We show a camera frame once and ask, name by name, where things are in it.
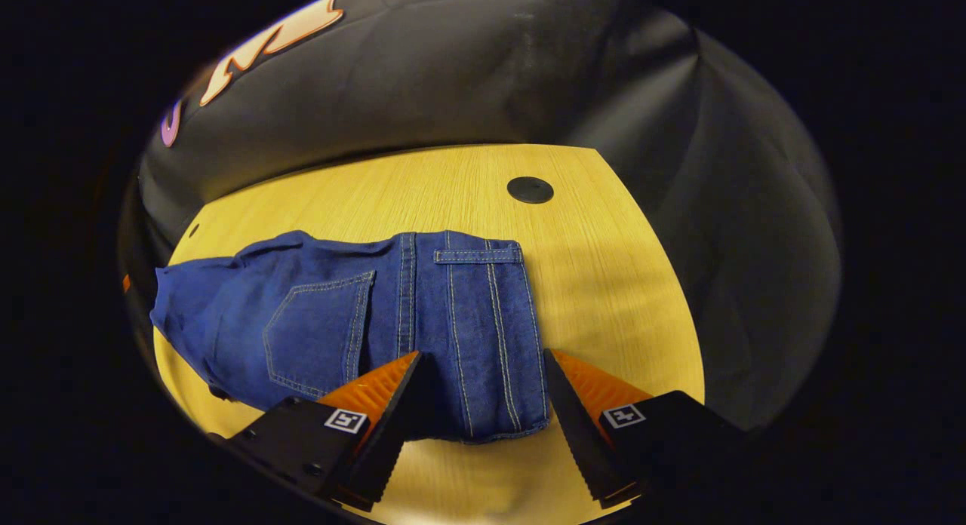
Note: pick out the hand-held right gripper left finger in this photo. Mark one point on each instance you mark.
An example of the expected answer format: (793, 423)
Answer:
(400, 427)

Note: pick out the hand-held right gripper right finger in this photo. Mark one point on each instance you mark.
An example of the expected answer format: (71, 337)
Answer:
(577, 434)

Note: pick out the blue denim jeans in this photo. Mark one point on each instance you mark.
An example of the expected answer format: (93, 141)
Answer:
(317, 321)

